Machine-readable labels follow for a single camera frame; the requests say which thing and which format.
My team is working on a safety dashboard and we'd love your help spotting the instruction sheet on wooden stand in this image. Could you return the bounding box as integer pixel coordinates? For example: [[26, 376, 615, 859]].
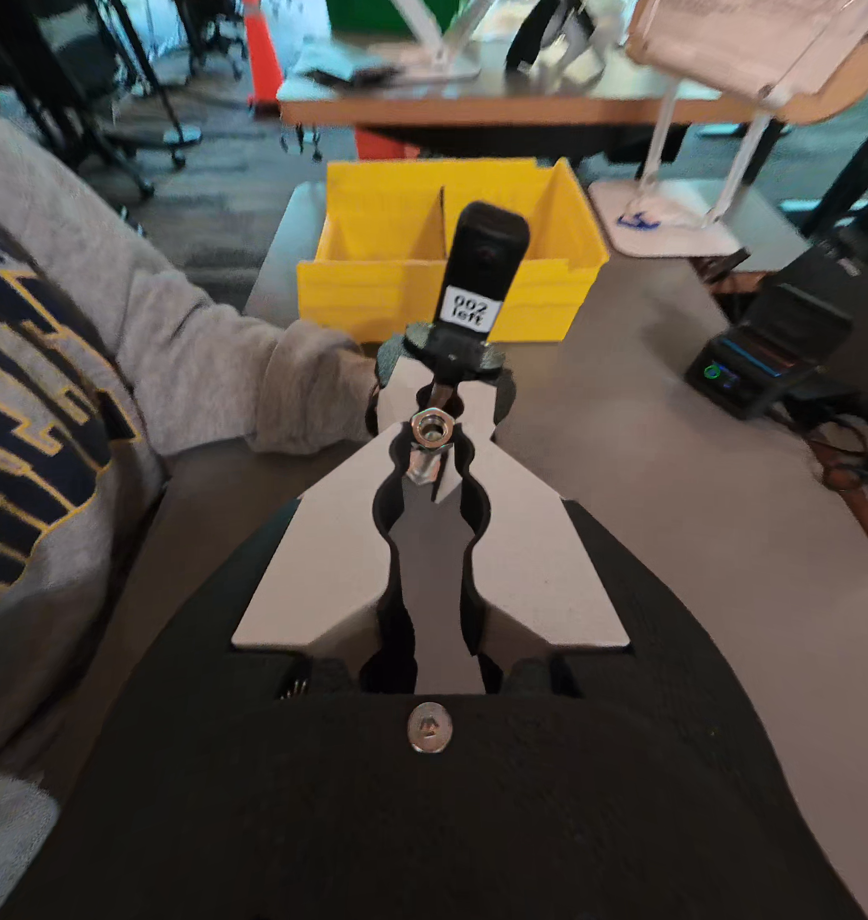
[[588, 0, 868, 258]]

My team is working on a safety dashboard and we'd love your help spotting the orange traffic cone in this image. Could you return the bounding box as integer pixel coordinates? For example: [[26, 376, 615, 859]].
[[243, 0, 285, 110]]

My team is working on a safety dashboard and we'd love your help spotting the dark cable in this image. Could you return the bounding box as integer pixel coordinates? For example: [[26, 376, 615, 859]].
[[786, 388, 868, 576]]

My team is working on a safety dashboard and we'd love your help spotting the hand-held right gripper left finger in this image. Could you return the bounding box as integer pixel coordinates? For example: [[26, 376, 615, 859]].
[[231, 420, 417, 694]]

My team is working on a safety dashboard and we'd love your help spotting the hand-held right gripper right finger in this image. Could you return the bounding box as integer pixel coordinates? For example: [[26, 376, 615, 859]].
[[432, 423, 631, 694]]

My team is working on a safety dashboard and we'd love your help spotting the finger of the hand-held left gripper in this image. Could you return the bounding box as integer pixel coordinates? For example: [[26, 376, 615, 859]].
[[450, 381, 498, 445], [375, 357, 436, 437]]

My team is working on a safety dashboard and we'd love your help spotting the black floor stand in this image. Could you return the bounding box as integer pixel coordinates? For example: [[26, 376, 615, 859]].
[[106, 0, 205, 170]]

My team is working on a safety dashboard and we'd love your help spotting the green bin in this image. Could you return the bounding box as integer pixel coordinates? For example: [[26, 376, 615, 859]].
[[326, 0, 463, 34]]

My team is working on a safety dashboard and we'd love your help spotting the person's left forearm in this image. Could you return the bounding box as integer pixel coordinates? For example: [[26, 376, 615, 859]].
[[114, 266, 379, 457]]

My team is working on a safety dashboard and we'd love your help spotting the yellow plastic bin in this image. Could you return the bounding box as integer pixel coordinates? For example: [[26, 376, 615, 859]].
[[296, 158, 612, 344]]

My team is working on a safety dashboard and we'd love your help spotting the person's grey sweatshirt torso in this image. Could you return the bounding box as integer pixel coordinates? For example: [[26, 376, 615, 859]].
[[0, 93, 172, 920]]

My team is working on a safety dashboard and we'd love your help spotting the silver hex nut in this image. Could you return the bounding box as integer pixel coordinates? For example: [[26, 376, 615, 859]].
[[410, 407, 455, 448]]

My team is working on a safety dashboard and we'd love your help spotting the silver bolt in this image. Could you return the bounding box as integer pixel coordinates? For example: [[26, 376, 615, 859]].
[[407, 444, 451, 487]]

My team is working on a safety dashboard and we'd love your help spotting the long wooden table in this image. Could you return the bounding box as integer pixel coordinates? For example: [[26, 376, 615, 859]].
[[277, 68, 868, 148]]

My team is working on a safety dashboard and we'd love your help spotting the black charger box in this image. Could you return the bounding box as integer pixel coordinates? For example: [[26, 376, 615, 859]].
[[684, 284, 855, 421]]

